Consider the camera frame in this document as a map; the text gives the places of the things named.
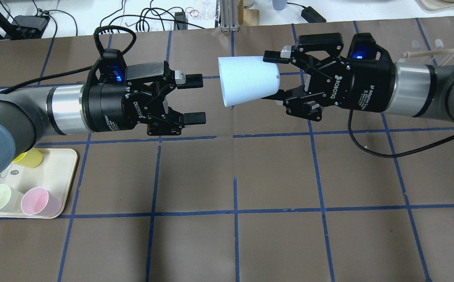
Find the pink plastic cup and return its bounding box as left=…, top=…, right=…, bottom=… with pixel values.
left=20, top=187, right=62, bottom=217

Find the white wire cup rack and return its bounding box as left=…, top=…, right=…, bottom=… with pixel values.
left=398, top=39, right=454, bottom=66

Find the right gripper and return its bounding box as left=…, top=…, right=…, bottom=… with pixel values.
left=263, top=33, right=396, bottom=122

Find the black power adapter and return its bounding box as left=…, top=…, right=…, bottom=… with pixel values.
left=301, top=6, right=327, bottom=23

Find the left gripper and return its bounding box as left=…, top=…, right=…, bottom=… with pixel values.
left=82, top=61, right=207, bottom=136

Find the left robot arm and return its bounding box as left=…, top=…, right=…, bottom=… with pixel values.
left=0, top=59, right=206, bottom=173

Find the cream plastic tray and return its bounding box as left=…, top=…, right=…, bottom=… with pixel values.
left=0, top=148, right=78, bottom=219

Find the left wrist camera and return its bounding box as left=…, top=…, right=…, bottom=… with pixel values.
left=94, top=48, right=127, bottom=83

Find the yellow plastic cup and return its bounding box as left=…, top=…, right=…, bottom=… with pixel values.
left=12, top=148, right=44, bottom=168

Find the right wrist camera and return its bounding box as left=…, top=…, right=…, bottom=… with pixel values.
left=347, top=33, right=392, bottom=63

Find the pale green plastic cup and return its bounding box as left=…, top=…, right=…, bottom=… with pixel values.
left=0, top=184, right=24, bottom=213

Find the aluminium frame post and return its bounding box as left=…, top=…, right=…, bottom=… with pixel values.
left=218, top=0, right=241, bottom=32

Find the light blue plastic cup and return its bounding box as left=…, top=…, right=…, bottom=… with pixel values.
left=218, top=56, right=280, bottom=107

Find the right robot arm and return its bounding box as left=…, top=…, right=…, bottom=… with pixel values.
left=263, top=33, right=454, bottom=123

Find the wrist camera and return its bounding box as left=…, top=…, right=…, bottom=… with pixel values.
left=94, top=48, right=127, bottom=83
left=347, top=33, right=392, bottom=63

